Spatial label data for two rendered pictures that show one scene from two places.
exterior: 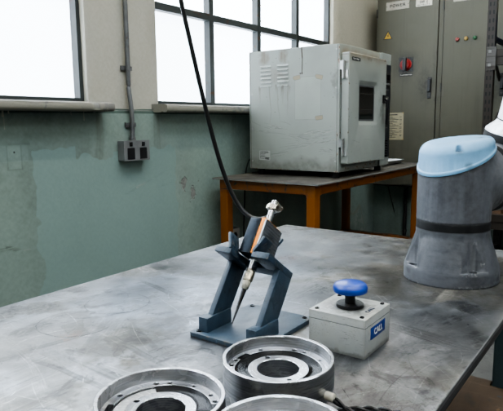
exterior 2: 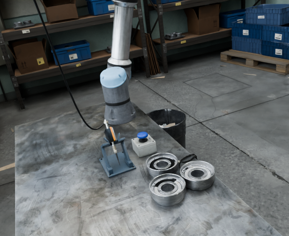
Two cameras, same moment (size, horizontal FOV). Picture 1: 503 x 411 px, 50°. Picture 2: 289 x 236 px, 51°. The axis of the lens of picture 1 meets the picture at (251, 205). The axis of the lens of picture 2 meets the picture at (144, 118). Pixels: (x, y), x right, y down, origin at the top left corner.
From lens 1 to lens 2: 0.75 m
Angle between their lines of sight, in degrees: 54
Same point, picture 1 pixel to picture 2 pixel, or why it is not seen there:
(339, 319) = (148, 145)
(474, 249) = (130, 106)
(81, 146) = not seen: outside the picture
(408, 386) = (175, 151)
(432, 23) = not seen: outside the picture
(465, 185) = (124, 87)
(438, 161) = (114, 81)
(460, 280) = (131, 117)
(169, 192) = not seen: outside the picture
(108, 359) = (107, 199)
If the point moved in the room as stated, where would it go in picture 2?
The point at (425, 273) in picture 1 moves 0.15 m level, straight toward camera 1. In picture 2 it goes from (121, 120) to (142, 129)
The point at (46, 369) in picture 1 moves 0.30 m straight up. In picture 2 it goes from (101, 214) to (77, 119)
